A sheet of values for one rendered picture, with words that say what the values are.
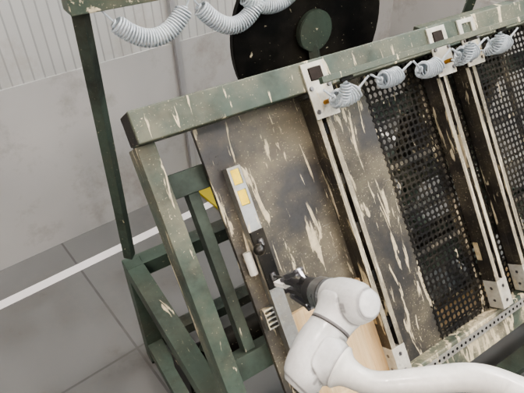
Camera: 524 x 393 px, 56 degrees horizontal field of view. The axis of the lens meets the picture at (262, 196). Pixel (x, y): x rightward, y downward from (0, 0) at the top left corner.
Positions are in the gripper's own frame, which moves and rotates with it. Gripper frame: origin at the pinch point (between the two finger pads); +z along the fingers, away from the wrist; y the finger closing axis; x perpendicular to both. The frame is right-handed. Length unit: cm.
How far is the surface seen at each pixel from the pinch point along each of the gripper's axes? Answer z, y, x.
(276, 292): 13.0, 6.0, 2.5
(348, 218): 9.9, -6.8, 36.6
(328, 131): 10, -38, 40
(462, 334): 12, 57, 73
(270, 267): 12.0, -2.7, 2.8
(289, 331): 12.9, 20.3, 2.3
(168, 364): 141, 59, -19
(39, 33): 203, -150, -11
